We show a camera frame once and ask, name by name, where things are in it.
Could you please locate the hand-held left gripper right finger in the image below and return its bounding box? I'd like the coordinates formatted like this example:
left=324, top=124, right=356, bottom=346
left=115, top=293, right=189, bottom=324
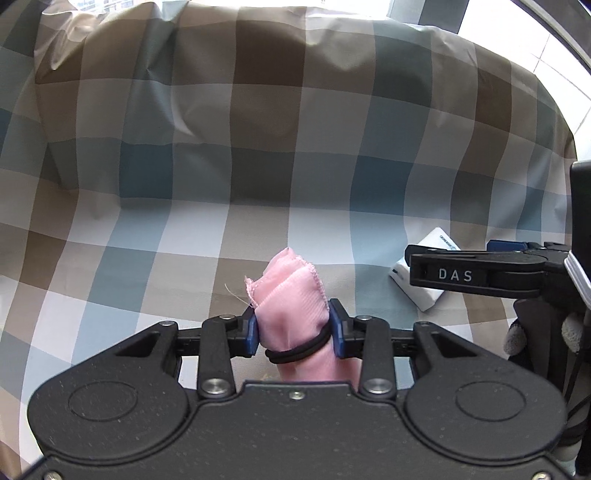
left=327, top=299, right=481, bottom=400

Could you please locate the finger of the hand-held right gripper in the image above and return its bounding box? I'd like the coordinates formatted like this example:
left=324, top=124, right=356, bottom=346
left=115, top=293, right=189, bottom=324
left=486, top=239, right=573, bottom=278
left=404, top=244, right=548, bottom=299

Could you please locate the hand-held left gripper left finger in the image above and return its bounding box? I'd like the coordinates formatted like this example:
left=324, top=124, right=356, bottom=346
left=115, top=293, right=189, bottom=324
left=113, top=307, right=260, bottom=400

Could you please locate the white tissue pack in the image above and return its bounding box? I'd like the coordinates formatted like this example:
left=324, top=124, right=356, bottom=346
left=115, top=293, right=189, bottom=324
left=388, top=227, right=458, bottom=311

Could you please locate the black hair tie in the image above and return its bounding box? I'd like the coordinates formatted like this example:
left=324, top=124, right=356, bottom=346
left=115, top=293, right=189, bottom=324
left=264, top=335, right=332, bottom=366

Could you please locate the pink cloth bundle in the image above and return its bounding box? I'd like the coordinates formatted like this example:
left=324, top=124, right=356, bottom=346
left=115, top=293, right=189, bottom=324
left=244, top=247, right=363, bottom=383

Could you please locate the person's right hand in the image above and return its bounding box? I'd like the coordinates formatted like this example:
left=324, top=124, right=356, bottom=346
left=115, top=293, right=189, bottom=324
left=503, top=295, right=588, bottom=385

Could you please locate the checked bed sheet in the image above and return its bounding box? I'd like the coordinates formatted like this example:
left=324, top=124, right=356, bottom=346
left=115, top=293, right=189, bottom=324
left=0, top=0, right=591, bottom=480

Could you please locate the checked pillow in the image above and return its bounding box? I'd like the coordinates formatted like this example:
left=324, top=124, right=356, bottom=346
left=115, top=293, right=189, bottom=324
left=32, top=0, right=578, bottom=217

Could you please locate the grey window frame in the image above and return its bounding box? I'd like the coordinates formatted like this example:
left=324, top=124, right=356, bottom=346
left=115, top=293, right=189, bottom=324
left=387, top=0, right=468, bottom=37

